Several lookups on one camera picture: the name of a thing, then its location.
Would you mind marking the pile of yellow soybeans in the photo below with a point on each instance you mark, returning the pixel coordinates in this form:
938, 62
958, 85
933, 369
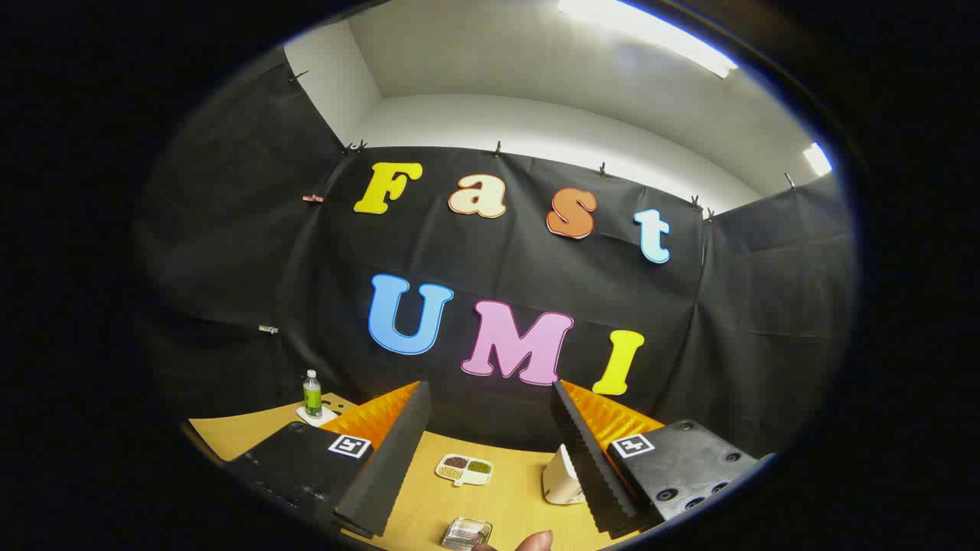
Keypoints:
450, 473

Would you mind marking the white square coaster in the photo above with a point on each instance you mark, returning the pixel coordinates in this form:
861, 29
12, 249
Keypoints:
328, 416

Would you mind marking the pile of green mung beans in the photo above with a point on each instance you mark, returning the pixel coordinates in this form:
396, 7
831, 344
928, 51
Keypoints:
479, 466

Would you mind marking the green drink bottle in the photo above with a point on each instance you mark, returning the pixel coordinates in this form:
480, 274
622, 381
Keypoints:
312, 396

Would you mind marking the white toaster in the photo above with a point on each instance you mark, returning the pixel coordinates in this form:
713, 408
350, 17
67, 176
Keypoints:
560, 482

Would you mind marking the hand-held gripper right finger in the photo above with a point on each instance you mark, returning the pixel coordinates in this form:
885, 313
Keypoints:
593, 467

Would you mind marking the perforated metal tray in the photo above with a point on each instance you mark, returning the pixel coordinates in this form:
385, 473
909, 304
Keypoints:
465, 533

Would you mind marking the white divided dish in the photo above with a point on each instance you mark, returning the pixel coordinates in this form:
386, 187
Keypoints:
464, 477

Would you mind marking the pile of dark red beans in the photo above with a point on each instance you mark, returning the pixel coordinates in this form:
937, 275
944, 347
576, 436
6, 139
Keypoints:
456, 462

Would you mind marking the small ceiling light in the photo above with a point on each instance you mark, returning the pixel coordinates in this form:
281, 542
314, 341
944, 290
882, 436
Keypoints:
817, 159

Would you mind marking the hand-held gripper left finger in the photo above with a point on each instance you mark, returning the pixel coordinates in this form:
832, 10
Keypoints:
387, 467

